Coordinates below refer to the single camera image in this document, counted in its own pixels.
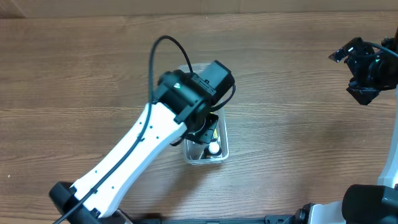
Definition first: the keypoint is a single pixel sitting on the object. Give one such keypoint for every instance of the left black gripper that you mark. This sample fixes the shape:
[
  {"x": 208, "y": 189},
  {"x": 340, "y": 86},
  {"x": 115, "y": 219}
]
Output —
[{"x": 208, "y": 133}]

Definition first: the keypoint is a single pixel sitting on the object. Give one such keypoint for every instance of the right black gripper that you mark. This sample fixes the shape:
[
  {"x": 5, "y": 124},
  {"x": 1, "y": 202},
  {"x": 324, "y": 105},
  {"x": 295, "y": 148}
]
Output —
[{"x": 357, "y": 86}]

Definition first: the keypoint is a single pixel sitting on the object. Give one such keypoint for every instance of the blue VapoDrops box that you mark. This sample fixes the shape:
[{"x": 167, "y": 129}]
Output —
[{"x": 215, "y": 135}]

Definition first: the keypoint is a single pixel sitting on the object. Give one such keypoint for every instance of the dark brown syrup bottle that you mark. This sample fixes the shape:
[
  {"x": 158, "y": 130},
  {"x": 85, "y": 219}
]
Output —
[{"x": 213, "y": 150}]

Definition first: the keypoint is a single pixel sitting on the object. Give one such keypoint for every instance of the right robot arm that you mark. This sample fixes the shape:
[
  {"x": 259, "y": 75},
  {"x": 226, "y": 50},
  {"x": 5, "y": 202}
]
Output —
[{"x": 361, "y": 203}]

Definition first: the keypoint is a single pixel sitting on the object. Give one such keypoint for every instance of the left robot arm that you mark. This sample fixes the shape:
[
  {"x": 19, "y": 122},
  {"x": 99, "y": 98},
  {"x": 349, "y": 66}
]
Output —
[{"x": 95, "y": 197}]

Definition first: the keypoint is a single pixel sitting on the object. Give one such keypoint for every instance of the clear plastic container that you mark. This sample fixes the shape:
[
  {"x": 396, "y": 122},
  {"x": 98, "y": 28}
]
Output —
[{"x": 194, "y": 152}]

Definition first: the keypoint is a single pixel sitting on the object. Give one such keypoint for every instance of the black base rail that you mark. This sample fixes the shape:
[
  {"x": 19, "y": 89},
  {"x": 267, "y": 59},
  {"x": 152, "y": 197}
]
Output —
[{"x": 268, "y": 219}]

